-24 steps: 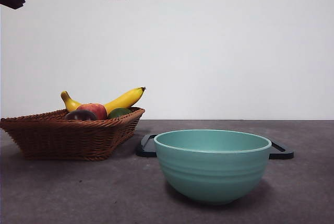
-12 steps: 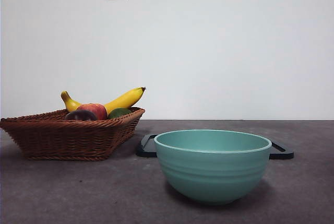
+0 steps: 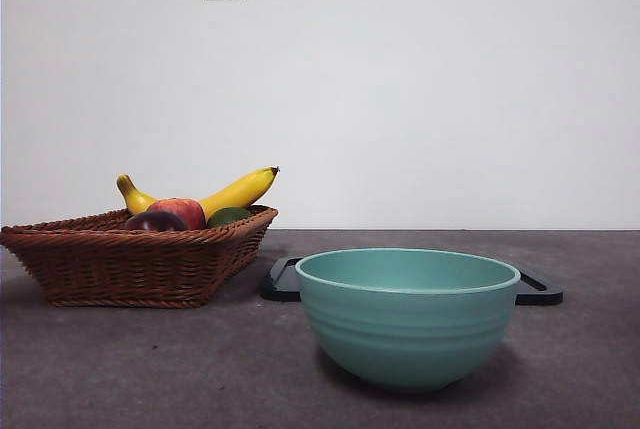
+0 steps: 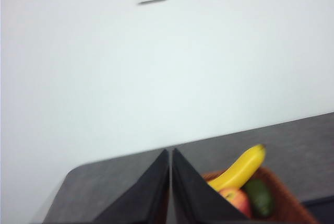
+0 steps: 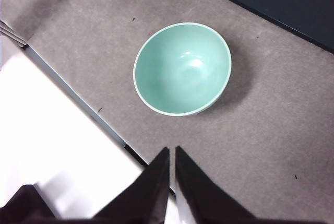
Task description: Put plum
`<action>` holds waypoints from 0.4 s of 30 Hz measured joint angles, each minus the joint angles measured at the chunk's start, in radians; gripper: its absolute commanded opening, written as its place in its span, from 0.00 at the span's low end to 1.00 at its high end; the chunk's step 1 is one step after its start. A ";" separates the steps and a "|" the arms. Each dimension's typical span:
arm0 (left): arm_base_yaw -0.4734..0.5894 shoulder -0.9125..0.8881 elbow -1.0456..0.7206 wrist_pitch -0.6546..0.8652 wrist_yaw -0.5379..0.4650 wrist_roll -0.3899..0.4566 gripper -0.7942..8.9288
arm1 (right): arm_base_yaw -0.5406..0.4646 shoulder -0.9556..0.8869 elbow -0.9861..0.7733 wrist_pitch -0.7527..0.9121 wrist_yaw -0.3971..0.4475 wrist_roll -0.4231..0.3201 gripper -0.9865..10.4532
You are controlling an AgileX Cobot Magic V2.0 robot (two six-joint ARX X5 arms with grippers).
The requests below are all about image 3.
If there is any dark red plum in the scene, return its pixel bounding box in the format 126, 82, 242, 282
124, 209, 189, 232

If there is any teal ribbed bowl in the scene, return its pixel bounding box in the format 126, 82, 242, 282
293, 247, 522, 394

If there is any yellow banana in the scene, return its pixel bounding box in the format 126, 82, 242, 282
115, 165, 280, 223

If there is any green round fruit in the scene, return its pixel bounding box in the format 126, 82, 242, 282
206, 205, 253, 228

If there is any dark rectangular tray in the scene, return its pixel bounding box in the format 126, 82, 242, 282
259, 256, 565, 306

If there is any red-orange peach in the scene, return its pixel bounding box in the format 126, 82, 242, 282
145, 197, 207, 230

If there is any brown wicker basket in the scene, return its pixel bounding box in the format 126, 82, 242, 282
0, 204, 279, 309

